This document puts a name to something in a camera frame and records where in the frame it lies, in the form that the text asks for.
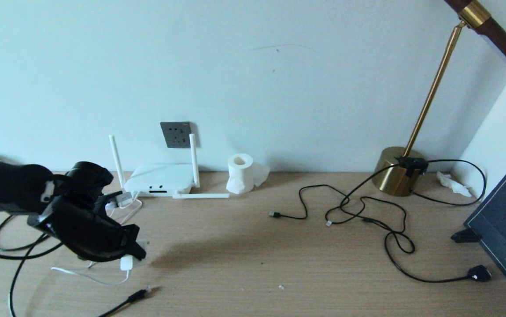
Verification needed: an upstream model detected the thin white adapter cable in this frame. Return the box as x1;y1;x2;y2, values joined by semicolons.
50;198;144;287

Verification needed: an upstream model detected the white router with antennas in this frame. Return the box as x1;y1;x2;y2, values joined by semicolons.
109;133;230;199

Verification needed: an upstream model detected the white toilet paper roll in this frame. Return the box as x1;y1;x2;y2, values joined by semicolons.
225;153;271;195

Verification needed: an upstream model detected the brass desk lamp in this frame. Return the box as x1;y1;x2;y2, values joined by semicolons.
373;0;506;197

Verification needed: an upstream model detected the crumpled white tissue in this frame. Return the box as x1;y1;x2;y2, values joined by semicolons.
437;171;473;197

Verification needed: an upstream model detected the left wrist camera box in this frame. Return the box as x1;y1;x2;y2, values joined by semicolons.
103;190;133;210

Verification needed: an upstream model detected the black ethernet cable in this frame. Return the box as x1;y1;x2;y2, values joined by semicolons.
98;286;152;317

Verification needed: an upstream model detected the grey wall socket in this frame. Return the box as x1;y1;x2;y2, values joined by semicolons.
160;122;194;148

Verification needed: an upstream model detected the thin black USB cable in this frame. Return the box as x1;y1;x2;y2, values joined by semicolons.
269;184;407;235

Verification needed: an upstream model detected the black inline cord switch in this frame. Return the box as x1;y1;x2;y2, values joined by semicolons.
395;156;429;177

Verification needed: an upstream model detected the black lamp power cable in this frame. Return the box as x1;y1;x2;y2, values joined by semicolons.
325;158;493;283

